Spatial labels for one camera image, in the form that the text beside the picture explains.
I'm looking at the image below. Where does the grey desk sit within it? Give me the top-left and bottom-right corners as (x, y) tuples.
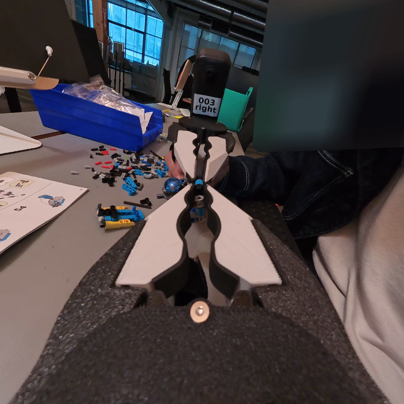
(0, 104), (253, 404)

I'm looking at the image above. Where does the white shirt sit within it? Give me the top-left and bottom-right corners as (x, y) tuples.
(312, 173), (404, 404)

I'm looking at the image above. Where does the person's right forearm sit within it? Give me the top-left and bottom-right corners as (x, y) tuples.
(217, 148), (404, 242)

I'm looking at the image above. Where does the green plastic bin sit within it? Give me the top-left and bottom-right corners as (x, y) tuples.
(216, 87), (254, 132)

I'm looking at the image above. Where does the person's right hand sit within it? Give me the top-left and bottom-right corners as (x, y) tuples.
(164, 150), (187, 182)

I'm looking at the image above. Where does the pile of loose brick parts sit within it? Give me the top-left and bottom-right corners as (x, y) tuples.
(70, 145), (170, 194)

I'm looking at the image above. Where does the blue plastic bin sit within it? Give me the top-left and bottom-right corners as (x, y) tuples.
(30, 83), (164, 153)

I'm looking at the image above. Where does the yellow blue brick assembly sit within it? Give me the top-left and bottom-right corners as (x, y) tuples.
(96, 203), (146, 230)

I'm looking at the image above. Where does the black axle rod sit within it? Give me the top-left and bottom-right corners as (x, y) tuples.
(123, 198), (153, 209)

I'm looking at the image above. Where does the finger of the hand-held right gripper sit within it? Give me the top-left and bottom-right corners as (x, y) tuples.
(203, 135), (230, 187)
(173, 128), (202, 180)

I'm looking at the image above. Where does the black blue brick assembly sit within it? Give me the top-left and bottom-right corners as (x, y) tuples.
(161, 176), (211, 223)

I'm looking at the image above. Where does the white stand base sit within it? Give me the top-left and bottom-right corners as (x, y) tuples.
(0, 125), (43, 156)

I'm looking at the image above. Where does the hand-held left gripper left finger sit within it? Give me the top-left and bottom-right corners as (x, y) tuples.
(116, 183), (193, 292)

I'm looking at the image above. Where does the building instruction booklet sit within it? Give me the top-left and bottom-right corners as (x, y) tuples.
(0, 171), (89, 255)

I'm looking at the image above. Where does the clear plastic bag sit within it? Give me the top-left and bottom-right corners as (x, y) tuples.
(63, 75), (153, 124)

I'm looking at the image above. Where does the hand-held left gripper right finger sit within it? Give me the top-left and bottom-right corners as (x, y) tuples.
(207, 185), (283, 297)

